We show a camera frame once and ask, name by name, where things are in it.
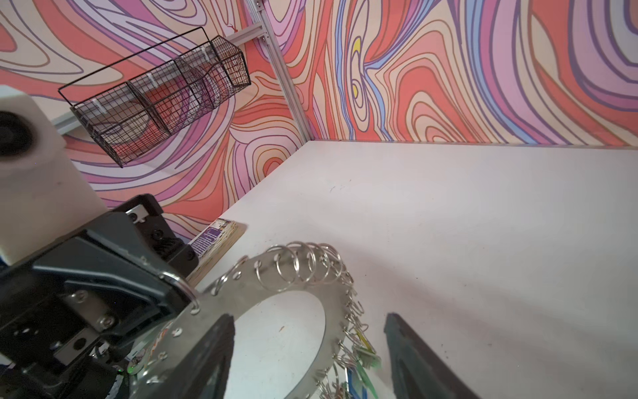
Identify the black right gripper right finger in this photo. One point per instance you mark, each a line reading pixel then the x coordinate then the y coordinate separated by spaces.
pixel 416 370

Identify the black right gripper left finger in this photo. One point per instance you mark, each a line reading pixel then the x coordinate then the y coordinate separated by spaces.
pixel 204 372

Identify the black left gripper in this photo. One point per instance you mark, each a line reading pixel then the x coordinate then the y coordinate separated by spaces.
pixel 72 312

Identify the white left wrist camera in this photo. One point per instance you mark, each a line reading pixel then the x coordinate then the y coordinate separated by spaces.
pixel 43 195

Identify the black wire basket left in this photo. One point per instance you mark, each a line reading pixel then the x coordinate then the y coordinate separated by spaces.
pixel 131 118

